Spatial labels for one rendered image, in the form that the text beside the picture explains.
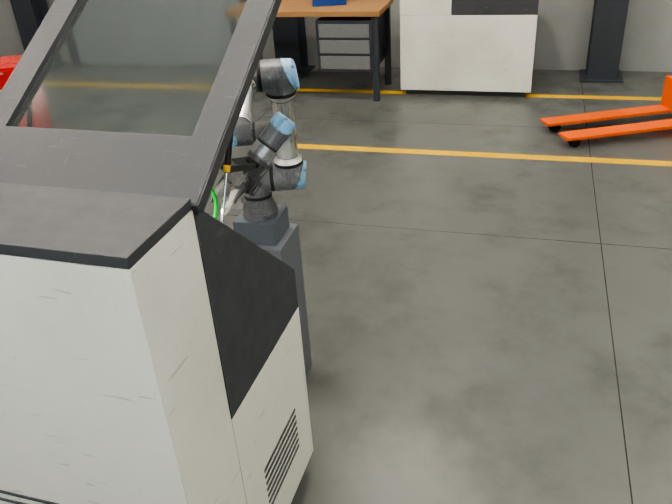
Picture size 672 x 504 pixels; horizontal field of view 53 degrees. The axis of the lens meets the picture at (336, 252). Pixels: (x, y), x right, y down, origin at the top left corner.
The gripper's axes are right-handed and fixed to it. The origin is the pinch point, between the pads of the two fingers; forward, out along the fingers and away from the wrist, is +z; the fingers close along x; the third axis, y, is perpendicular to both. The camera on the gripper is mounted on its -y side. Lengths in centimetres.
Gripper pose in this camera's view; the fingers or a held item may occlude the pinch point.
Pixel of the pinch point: (217, 205)
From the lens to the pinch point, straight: 218.3
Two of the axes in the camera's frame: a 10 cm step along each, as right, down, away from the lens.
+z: -6.0, 7.9, 1.3
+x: -6.0, -5.5, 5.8
